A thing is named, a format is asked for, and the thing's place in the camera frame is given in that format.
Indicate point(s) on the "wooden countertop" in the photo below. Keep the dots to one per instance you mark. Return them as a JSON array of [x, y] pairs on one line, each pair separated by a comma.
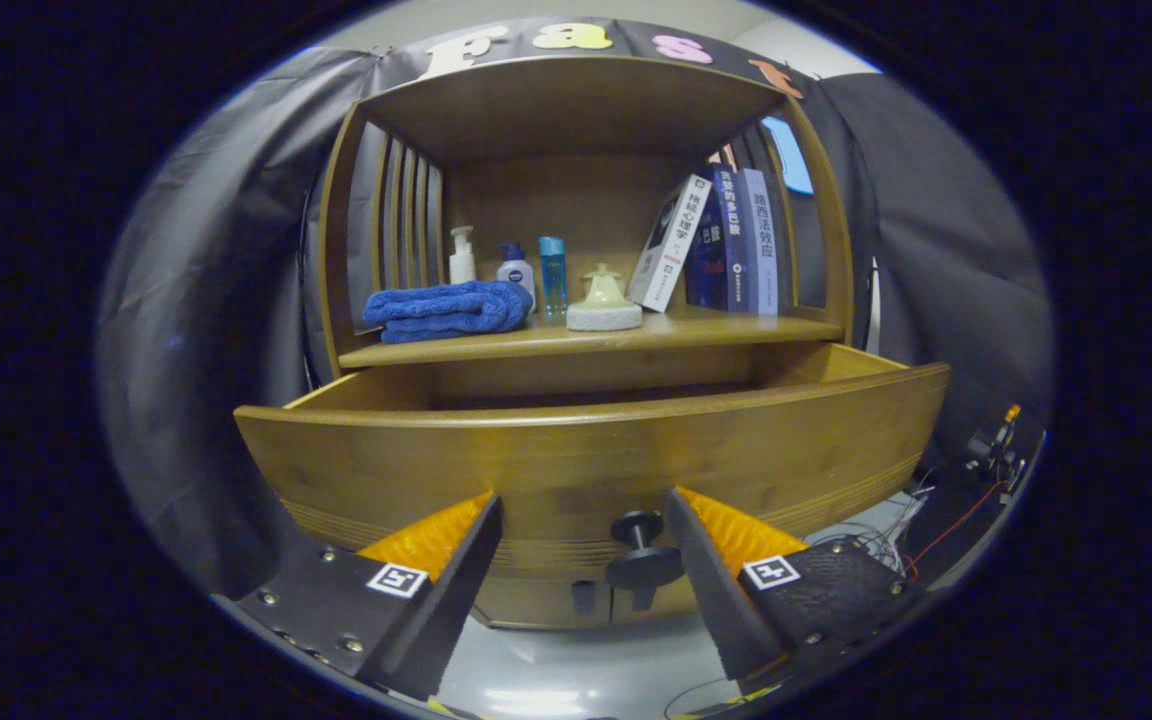
[[716, 325]]

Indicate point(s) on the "pale lilac book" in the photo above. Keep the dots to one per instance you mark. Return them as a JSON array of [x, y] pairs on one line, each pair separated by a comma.
[[762, 245]]

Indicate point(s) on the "white bottle with blue cap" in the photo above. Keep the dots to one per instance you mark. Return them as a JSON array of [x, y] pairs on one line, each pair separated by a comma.
[[516, 270]]

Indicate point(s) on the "dark blue book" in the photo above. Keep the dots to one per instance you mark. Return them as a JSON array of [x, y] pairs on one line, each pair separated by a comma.
[[731, 240]]

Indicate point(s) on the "white pump bottle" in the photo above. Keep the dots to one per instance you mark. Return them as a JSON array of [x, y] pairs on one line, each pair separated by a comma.
[[462, 265]]

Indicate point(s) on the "wooden cabinet with shelf frame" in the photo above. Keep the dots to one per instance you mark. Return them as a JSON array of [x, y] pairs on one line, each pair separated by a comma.
[[576, 110]]

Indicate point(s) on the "folded blue towel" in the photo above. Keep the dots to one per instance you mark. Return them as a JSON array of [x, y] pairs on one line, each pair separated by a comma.
[[446, 310]]

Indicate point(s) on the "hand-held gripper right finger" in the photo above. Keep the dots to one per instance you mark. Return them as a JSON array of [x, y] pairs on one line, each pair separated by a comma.
[[711, 595]]

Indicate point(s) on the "wooden cabinet door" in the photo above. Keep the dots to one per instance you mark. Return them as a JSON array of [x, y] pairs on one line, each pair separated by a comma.
[[536, 605], [671, 602]]

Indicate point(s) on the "cream scrubber with white pad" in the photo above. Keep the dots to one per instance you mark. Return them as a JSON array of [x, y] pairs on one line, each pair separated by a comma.
[[604, 315]]

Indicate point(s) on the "clear blue bottle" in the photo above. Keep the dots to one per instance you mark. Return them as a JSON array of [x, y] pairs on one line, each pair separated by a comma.
[[553, 280]]

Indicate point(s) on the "wooden drawer with black knob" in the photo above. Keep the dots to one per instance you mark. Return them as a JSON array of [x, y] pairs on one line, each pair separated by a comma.
[[586, 470]]

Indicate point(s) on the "white book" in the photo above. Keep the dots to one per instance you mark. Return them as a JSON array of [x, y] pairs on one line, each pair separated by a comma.
[[671, 245]]

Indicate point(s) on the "black device with orange clip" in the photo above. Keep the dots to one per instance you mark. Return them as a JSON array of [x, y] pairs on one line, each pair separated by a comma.
[[976, 490]]

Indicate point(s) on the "black backdrop cloth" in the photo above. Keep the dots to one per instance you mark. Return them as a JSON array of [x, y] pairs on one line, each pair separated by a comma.
[[216, 250]]

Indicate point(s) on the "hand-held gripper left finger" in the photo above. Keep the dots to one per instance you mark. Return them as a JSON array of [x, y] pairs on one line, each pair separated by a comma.
[[441, 610]]

